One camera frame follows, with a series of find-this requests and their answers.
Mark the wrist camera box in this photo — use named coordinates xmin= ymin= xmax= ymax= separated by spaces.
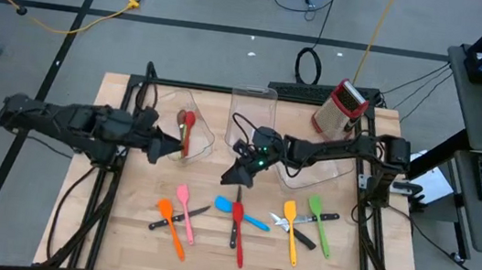
xmin=143 ymin=104 xmax=164 ymax=127
xmin=231 ymin=137 xmax=256 ymax=158

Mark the grey workstation cart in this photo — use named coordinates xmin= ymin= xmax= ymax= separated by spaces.
xmin=393 ymin=37 xmax=482 ymax=268

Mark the clear plastic bin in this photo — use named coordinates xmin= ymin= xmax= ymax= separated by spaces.
xmin=269 ymin=127 xmax=360 ymax=200
xmin=224 ymin=82 xmax=281 ymax=155
xmin=150 ymin=86 xmax=222 ymax=168

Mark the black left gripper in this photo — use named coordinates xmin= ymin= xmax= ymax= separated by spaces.
xmin=129 ymin=110 xmax=188 ymax=169

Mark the yellow silicone spatula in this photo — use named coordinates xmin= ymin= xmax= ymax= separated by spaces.
xmin=276 ymin=199 xmax=306 ymax=268

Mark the red metal box grater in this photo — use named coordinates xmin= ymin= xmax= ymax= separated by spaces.
xmin=307 ymin=74 xmax=373 ymax=149

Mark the white paper sheet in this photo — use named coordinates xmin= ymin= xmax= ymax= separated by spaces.
xmin=403 ymin=147 xmax=452 ymax=207

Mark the black cables to cart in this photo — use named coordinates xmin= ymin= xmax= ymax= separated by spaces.
xmin=376 ymin=53 xmax=457 ymax=130

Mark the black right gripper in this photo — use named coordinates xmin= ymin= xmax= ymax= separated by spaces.
xmin=219 ymin=123 xmax=291 ymax=195

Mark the pink silicone spatula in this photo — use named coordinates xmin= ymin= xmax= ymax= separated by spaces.
xmin=170 ymin=183 xmax=202 ymax=246

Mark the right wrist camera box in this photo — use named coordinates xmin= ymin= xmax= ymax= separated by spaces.
xmin=231 ymin=137 xmax=256 ymax=158

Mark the red silicone spatula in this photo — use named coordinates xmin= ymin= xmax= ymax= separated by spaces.
xmin=224 ymin=200 xmax=252 ymax=270

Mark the lime green silicone spoon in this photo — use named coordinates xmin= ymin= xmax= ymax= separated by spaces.
xmin=176 ymin=122 xmax=188 ymax=159

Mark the grey metal bracket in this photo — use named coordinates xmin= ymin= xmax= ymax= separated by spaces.
xmin=356 ymin=172 xmax=374 ymax=192

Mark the coiled black cable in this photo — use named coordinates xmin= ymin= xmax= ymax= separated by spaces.
xmin=292 ymin=0 xmax=346 ymax=90

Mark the small black device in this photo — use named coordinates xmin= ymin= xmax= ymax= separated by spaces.
xmin=390 ymin=178 xmax=428 ymax=209

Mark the blue silicone spatula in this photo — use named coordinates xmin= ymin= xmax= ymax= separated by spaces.
xmin=210 ymin=195 xmax=274 ymax=232

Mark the wooden spoon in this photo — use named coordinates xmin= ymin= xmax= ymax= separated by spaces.
xmin=174 ymin=108 xmax=189 ymax=147

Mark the orange silicone spatula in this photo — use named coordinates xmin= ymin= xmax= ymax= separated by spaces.
xmin=150 ymin=197 xmax=193 ymax=263

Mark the black ribbed panel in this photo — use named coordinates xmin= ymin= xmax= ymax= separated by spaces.
xmin=266 ymin=76 xmax=384 ymax=112

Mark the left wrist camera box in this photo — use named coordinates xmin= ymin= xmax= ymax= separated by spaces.
xmin=143 ymin=104 xmax=164 ymax=127

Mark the green silicone spatula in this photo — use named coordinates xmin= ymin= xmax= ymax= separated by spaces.
xmin=301 ymin=193 xmax=338 ymax=260

